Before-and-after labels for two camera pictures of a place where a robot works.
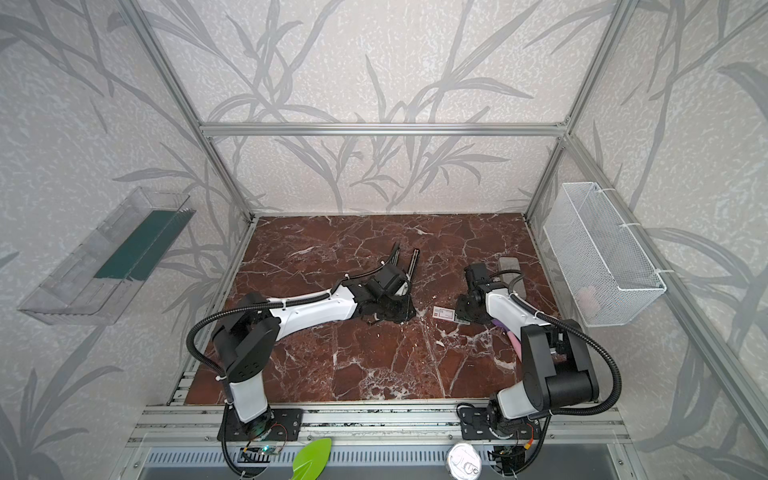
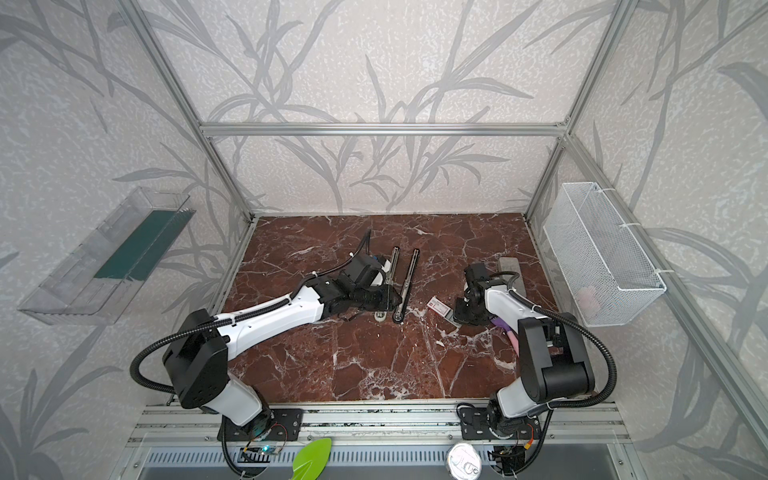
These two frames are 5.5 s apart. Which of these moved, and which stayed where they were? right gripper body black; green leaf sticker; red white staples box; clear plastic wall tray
Moved: red white staples box
Stayed: right gripper body black; clear plastic wall tray; green leaf sticker
